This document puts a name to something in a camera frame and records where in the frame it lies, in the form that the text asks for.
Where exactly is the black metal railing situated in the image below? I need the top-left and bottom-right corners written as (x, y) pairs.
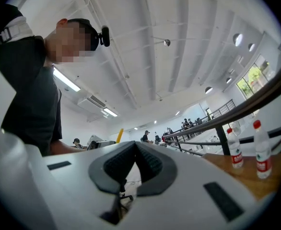
top-left (163, 54), bottom-right (281, 157)

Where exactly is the black cap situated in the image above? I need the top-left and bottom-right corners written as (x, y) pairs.
top-left (67, 18), bottom-right (100, 52)

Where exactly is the white ceiling cable tray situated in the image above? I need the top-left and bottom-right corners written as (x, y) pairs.
top-left (82, 0), bottom-right (139, 110)

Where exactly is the ceiling strip light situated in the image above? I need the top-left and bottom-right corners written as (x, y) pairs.
top-left (53, 67), bottom-right (81, 92)
top-left (103, 107), bottom-right (118, 117)

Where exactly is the red-capped water bottle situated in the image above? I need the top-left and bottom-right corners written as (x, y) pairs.
top-left (253, 120), bottom-right (272, 179)
top-left (226, 127), bottom-right (244, 169)

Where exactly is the person in black shirt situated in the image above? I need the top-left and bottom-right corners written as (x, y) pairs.
top-left (0, 3), bottom-right (63, 157)

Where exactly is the white backpack strap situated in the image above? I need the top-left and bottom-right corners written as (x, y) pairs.
top-left (0, 15), bottom-right (35, 50)

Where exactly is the black head-mounted camera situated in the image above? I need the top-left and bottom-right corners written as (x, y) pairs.
top-left (98, 26), bottom-right (111, 47)

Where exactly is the person's head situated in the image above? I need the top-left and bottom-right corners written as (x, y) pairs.
top-left (44, 18), bottom-right (99, 66)

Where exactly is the person's left forearm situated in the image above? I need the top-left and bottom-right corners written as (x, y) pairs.
top-left (49, 139), bottom-right (88, 157)

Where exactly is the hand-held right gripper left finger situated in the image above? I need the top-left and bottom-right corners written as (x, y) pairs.
top-left (25, 140), bottom-right (138, 230)

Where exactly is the brown wooden table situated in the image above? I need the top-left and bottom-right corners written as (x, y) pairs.
top-left (201, 152), bottom-right (281, 201)

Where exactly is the white ceiling air conditioner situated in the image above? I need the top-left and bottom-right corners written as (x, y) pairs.
top-left (77, 94), bottom-right (107, 110)

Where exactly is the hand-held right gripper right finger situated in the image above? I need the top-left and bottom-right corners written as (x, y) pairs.
top-left (121, 141), bottom-right (258, 230)

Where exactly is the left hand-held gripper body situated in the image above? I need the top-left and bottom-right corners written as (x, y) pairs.
top-left (86, 134), bottom-right (117, 151)

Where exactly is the large window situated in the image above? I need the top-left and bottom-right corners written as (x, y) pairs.
top-left (236, 55), bottom-right (277, 99)

